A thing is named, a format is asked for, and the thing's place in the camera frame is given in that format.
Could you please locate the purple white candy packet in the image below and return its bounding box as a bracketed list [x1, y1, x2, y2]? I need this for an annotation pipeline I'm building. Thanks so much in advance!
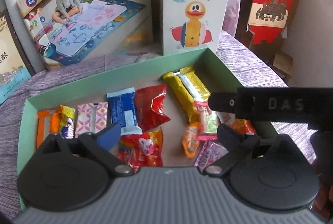
[194, 141, 228, 173]

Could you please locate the mint green cardboard tray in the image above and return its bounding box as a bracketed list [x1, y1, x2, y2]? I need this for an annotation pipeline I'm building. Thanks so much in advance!
[16, 47, 279, 212]

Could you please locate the long yellow snack bar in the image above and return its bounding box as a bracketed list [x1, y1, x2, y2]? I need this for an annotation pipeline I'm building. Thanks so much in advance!
[163, 65, 211, 123]

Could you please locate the kids drawing mat box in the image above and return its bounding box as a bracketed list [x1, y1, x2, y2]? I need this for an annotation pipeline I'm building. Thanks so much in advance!
[17, 0, 153, 69]

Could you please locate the red shiny candy packet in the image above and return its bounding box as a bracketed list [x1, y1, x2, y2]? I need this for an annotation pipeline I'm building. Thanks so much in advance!
[134, 84, 170, 132]

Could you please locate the pink green snack packet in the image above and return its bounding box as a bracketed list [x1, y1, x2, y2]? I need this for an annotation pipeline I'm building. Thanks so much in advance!
[193, 101, 220, 141]

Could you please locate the yellow green snack packet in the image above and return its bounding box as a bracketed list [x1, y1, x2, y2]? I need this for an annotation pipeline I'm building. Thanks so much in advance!
[59, 105, 76, 139]

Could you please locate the red heart candy packet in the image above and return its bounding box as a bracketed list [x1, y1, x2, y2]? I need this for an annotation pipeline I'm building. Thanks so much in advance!
[117, 128, 164, 173]

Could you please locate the brown framed pastry box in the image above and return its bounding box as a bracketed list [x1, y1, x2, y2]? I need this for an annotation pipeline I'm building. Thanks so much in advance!
[0, 10, 36, 104]

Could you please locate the pink flower snack packet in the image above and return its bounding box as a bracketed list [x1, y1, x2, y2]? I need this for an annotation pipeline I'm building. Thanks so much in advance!
[75, 102, 108, 138]

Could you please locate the orange grey snack packet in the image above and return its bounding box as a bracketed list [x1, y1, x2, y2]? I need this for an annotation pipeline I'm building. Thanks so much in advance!
[36, 108, 61, 148]

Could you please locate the blue white snack packet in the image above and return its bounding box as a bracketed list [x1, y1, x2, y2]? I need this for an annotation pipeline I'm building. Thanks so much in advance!
[107, 88, 143, 135]

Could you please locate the orange chips snack packet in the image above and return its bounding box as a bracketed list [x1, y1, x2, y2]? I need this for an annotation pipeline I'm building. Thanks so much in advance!
[217, 112, 256, 135]

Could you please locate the orange jelly tube packet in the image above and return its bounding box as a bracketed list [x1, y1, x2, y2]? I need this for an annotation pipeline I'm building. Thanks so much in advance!
[181, 122, 200, 158]

